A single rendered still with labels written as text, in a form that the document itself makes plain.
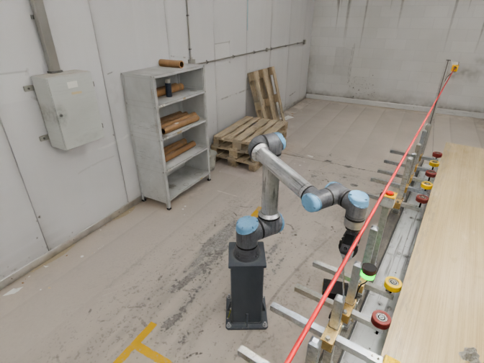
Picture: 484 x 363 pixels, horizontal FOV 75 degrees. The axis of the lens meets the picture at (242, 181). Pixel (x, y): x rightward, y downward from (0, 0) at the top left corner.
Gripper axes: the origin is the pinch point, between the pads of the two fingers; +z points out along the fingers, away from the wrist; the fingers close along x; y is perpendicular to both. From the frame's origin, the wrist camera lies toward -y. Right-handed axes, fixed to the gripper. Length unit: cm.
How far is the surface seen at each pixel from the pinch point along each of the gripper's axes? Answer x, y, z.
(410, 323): -33.5, -11.0, 10.2
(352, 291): -8.2, -13.0, 4.6
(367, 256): -8.0, 12.0, 2.5
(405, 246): -22, 84, 39
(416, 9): 100, 739, -111
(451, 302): -48, 12, 10
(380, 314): -21.8, -13.9, 9.9
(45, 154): 262, -13, 1
